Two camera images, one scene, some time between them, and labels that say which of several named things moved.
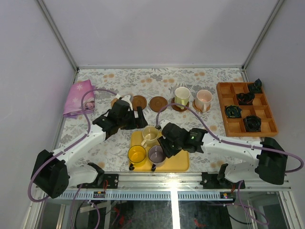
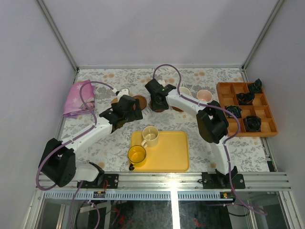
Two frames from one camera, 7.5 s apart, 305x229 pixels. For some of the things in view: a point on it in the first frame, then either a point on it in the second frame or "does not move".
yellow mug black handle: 137,153 does not move
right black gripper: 163,141 → 155,106
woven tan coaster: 113,101 does not move
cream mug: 150,135 does not move
